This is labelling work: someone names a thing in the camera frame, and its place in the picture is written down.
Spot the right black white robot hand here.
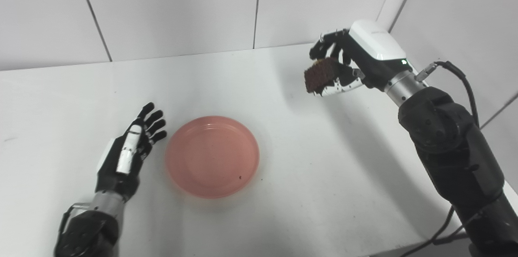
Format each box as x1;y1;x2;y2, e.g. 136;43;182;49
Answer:
309;20;414;98

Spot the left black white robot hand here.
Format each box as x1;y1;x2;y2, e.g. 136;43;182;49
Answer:
95;102;168;202

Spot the chocolate cake slice with fruit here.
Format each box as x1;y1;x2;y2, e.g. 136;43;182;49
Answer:
304;57;341;94

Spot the pink round plate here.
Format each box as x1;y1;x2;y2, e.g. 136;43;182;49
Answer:
165;116;261;199

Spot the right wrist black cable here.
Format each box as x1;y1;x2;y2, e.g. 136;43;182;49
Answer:
399;61;480;257

